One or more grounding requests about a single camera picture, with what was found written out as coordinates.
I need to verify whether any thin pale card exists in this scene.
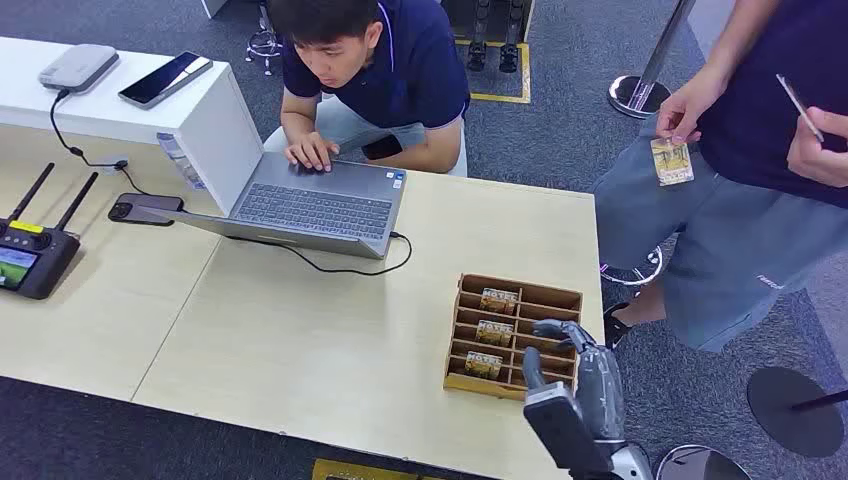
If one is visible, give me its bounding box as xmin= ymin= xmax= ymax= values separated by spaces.
xmin=775 ymin=73 xmax=826 ymax=144

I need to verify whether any yellow printed card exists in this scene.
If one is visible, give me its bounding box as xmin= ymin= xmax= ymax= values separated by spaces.
xmin=651 ymin=137 xmax=696 ymax=187

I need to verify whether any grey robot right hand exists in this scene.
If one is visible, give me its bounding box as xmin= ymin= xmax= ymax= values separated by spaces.
xmin=522 ymin=319 xmax=627 ymax=444

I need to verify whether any grey laptop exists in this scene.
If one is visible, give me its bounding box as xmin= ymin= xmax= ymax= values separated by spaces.
xmin=135 ymin=150 xmax=409 ymax=261

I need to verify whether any black smartphone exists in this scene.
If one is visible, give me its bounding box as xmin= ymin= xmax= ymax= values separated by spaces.
xmin=107 ymin=192 xmax=185 ymax=228

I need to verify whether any person's left hand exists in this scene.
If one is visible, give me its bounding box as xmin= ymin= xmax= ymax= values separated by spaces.
xmin=786 ymin=105 xmax=848 ymax=189

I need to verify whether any wooden card holder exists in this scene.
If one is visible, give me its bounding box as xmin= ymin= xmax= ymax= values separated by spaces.
xmin=443 ymin=273 xmax=584 ymax=403

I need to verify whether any chrome stanchion post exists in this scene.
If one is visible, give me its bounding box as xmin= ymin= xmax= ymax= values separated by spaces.
xmin=607 ymin=0 xmax=697 ymax=121

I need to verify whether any black tablet with grey case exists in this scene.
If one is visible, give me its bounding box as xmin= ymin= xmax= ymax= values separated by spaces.
xmin=117 ymin=50 xmax=215 ymax=111

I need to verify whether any grey power bank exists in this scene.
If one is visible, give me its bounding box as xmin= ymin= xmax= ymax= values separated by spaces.
xmin=37 ymin=43 xmax=121 ymax=93

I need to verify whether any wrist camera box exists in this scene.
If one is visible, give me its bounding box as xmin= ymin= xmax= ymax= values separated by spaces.
xmin=523 ymin=382 xmax=614 ymax=475

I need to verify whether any black laptop cable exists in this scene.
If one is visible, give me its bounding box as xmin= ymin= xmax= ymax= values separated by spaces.
xmin=225 ymin=231 xmax=414 ymax=278

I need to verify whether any seated person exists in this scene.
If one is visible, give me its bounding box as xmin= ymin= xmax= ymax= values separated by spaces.
xmin=263 ymin=0 xmax=472 ymax=179

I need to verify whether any chrome round base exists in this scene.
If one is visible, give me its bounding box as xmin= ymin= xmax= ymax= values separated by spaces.
xmin=655 ymin=444 xmax=753 ymax=480

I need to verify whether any hotel card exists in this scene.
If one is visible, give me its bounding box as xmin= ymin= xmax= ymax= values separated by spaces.
xmin=464 ymin=351 xmax=504 ymax=382
xmin=474 ymin=320 xmax=515 ymax=348
xmin=479 ymin=288 xmax=519 ymax=317

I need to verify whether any yellow floor tape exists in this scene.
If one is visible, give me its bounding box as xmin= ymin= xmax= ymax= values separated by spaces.
xmin=453 ymin=39 xmax=533 ymax=105

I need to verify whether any black round stand base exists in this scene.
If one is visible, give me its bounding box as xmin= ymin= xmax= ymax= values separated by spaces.
xmin=746 ymin=366 xmax=848 ymax=460

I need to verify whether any standing person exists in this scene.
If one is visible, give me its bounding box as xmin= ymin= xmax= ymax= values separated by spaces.
xmin=592 ymin=0 xmax=848 ymax=354

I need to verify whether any black robot legs stand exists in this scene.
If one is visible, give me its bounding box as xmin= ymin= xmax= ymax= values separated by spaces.
xmin=440 ymin=0 xmax=537 ymax=75

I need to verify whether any white desk riser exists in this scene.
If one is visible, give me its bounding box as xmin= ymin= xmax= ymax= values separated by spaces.
xmin=0 ymin=36 xmax=266 ymax=217

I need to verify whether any black stool with chrome base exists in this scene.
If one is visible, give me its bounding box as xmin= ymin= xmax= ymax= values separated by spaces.
xmin=599 ymin=245 xmax=664 ymax=288

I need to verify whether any black remote controller with antennas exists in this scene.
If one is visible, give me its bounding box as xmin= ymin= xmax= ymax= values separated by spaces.
xmin=0 ymin=162 xmax=101 ymax=301

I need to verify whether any yellow floor sign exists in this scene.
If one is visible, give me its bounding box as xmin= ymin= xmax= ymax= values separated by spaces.
xmin=311 ymin=458 xmax=442 ymax=480

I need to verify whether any black charging cable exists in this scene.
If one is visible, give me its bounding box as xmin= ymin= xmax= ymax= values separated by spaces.
xmin=49 ymin=89 xmax=152 ymax=198

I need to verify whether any person's right hand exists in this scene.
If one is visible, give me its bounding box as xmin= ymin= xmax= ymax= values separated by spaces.
xmin=284 ymin=131 xmax=341 ymax=174
xmin=655 ymin=66 xmax=730 ymax=146

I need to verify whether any chrome stool base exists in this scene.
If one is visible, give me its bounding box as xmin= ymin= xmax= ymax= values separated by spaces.
xmin=244 ymin=0 xmax=284 ymax=76

